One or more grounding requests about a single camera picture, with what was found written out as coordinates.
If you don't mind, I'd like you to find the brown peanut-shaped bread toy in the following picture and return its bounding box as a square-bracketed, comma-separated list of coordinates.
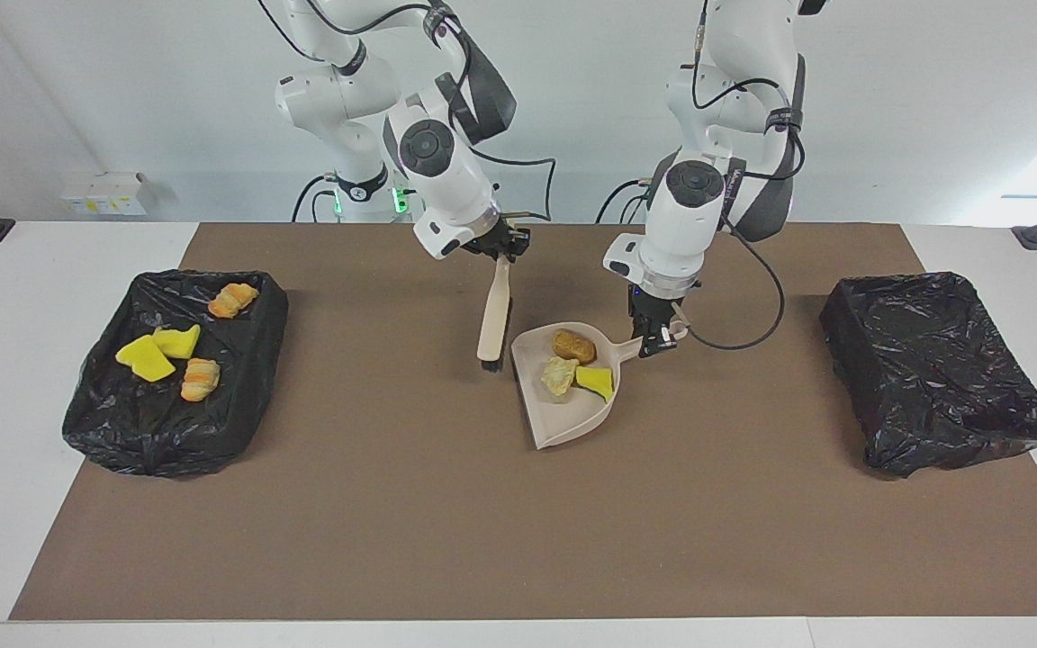
[552, 329, 598, 365]

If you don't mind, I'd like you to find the curved yellow sponge piece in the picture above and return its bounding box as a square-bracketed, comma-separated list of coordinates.
[575, 365, 616, 403]

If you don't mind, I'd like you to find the beige plastic dustpan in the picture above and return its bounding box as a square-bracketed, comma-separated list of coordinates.
[510, 321, 691, 450]

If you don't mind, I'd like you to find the black base power cable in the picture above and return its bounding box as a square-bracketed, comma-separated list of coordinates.
[292, 174, 339, 223]
[595, 178, 654, 224]

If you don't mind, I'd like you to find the pale striped croissant toy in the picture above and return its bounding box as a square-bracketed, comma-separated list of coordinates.
[180, 357, 221, 403]

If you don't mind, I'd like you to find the yellow sponge wedge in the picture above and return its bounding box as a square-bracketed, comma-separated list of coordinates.
[114, 335, 176, 383]

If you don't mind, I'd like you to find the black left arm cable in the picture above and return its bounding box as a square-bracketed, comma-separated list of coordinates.
[685, 0, 807, 352]

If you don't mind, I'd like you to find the beige hand brush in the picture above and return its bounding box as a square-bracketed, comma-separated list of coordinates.
[477, 255, 513, 372]

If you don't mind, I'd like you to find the pale bread chunk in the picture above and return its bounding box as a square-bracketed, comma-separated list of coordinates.
[541, 356, 580, 400]

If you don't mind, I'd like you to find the white wall socket box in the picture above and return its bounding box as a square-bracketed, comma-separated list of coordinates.
[62, 173, 149, 217]

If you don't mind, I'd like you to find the brown table mat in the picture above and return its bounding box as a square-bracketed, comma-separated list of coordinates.
[8, 222, 1037, 622]

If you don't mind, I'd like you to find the orange striped croissant toy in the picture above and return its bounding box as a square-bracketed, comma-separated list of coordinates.
[208, 282, 261, 320]

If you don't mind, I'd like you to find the notched yellow sponge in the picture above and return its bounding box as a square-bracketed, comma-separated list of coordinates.
[152, 323, 202, 360]

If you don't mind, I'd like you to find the bin with black bag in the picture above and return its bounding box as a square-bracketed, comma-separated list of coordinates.
[820, 272, 1037, 480]
[62, 268, 290, 478]

